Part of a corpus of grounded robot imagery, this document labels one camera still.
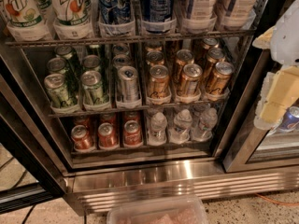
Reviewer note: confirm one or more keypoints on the green can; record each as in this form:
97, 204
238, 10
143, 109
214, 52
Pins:
92, 84
92, 63
60, 65
70, 54
59, 92

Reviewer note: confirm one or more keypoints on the green can front right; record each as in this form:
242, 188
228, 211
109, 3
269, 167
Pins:
92, 84

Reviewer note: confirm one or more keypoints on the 7up bottle right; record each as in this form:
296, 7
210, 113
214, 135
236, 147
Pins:
73, 19

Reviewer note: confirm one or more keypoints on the white bottle left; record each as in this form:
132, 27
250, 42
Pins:
197, 15

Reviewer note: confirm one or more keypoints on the orange can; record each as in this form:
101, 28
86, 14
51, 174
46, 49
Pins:
201, 46
154, 57
183, 57
219, 78
213, 56
158, 82
189, 80

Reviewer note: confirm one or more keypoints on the red can front middle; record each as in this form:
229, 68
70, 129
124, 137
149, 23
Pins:
107, 136

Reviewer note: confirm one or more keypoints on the steel fridge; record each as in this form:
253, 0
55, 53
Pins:
238, 159

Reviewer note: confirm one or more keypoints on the white bottle right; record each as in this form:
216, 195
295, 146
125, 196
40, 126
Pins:
233, 14

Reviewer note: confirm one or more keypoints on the red can front left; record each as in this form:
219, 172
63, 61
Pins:
82, 138

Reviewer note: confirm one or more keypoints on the silver can front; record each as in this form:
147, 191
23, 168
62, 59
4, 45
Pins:
128, 84

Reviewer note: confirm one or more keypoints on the silver can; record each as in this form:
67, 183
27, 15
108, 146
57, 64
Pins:
120, 61
128, 84

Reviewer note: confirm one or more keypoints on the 7up bottle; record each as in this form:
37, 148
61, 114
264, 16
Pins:
25, 20
73, 19

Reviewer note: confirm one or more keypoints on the red can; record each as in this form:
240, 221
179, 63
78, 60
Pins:
107, 136
132, 133
82, 138

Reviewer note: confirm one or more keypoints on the green can front left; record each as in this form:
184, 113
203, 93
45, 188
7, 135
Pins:
59, 92

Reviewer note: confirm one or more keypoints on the white bottle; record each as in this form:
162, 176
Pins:
233, 14
197, 15

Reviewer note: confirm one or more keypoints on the water bottle middle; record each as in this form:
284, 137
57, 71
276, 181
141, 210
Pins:
182, 123

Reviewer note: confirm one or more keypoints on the red can front right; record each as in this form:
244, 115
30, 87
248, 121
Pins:
132, 133

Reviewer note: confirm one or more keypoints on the blue can behind door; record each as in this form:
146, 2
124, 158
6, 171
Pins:
290, 120

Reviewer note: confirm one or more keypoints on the green can back left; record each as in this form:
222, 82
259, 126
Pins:
70, 54

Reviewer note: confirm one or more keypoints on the blue pepsi can left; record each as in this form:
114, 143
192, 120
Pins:
115, 12

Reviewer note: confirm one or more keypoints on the water bottle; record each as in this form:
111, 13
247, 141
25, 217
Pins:
157, 126
207, 121
182, 123

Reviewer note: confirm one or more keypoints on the clear plastic container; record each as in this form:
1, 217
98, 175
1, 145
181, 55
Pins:
183, 209

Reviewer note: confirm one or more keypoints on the water bottle right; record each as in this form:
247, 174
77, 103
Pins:
207, 121

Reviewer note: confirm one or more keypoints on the water bottle left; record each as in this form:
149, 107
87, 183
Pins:
157, 126

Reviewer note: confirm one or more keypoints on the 7up bottle left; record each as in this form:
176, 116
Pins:
25, 20

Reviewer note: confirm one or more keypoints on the blue can right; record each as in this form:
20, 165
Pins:
157, 14

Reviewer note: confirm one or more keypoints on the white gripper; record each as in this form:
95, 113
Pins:
286, 39

